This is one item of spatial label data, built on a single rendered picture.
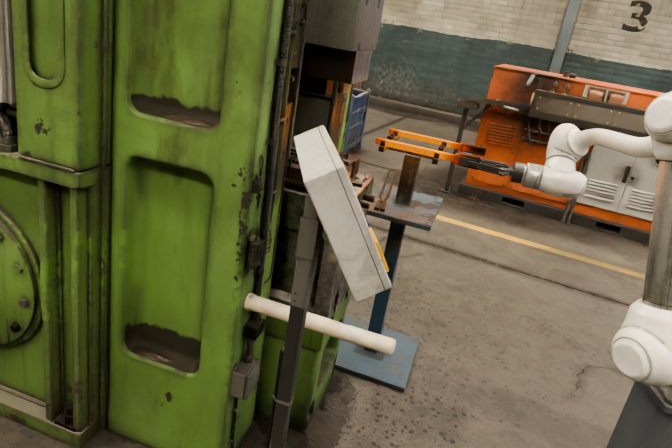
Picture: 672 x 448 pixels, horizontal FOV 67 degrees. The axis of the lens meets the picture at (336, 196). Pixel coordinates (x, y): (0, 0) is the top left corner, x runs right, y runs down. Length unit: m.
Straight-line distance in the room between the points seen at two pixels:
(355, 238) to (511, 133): 4.18
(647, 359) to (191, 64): 1.37
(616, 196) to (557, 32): 4.39
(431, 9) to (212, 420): 8.27
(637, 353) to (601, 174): 3.72
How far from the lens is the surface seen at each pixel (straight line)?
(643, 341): 1.53
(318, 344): 1.82
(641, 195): 5.21
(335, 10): 1.49
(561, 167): 1.97
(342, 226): 0.97
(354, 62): 1.53
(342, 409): 2.19
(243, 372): 1.65
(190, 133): 1.40
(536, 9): 9.10
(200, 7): 1.43
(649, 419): 1.83
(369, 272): 1.02
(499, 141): 5.10
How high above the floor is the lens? 1.45
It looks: 19 degrees down
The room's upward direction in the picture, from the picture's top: 10 degrees clockwise
